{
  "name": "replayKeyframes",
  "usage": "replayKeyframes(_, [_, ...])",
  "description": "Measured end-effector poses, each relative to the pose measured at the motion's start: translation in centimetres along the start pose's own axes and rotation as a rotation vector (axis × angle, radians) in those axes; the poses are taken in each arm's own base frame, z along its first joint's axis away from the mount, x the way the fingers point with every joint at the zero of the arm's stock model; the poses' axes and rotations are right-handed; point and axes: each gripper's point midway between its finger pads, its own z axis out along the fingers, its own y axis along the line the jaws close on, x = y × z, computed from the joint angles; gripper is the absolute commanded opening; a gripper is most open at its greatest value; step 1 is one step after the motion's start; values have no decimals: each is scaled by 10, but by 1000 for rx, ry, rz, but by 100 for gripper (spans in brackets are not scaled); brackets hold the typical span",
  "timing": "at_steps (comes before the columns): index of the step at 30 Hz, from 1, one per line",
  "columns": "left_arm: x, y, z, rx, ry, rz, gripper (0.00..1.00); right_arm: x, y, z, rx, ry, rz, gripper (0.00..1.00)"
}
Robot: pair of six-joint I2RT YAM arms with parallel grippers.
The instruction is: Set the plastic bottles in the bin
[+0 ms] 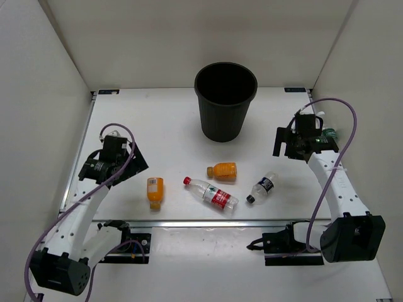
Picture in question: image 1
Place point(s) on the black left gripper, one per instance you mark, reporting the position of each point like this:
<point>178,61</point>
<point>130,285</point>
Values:
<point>138,164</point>

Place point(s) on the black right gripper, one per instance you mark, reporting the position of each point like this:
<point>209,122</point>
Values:
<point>286,135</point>

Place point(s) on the orange juice bottle with barcode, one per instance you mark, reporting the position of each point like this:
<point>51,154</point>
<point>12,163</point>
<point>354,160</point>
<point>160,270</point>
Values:
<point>155,192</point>

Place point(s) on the clear bottle dark blue label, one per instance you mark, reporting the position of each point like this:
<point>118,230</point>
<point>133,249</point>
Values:
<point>263,188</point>

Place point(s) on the clear bottle red label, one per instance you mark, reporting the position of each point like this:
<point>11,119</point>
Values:
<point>211,196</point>

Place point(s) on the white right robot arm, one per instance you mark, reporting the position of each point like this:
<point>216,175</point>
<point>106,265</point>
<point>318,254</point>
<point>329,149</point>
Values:
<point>354,234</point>

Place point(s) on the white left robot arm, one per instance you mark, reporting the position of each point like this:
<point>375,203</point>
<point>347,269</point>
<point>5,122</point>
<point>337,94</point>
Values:
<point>63,259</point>

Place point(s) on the black plastic waste bin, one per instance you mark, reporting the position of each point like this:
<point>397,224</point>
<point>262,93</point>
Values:
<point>224,91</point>

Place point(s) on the clear bottle green label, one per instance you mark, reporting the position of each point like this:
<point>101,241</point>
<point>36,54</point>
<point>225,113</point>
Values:
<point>326,129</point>

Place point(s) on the right blue table sticker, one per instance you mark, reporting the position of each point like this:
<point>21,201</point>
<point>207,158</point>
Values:
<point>294,89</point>

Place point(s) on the blue table sticker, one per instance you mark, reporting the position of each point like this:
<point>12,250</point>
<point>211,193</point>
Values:
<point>294,89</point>
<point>108,91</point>

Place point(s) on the left blue table sticker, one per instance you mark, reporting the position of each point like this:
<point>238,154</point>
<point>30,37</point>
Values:
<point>108,91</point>

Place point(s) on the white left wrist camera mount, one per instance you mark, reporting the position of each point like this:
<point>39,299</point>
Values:
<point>114,133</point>

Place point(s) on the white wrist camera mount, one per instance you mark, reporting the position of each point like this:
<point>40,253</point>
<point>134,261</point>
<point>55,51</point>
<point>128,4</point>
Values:
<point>114,133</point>
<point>311,110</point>

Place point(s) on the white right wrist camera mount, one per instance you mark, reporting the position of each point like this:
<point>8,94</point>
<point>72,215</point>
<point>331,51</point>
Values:
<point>311,110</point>

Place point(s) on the aluminium front table rail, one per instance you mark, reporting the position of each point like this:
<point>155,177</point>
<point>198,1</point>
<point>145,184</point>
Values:
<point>208,223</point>

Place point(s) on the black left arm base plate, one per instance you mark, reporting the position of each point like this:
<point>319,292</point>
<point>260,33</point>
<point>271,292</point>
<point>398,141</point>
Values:
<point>135,251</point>

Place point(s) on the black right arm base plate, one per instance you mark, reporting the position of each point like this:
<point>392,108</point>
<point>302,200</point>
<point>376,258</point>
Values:
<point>280,249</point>

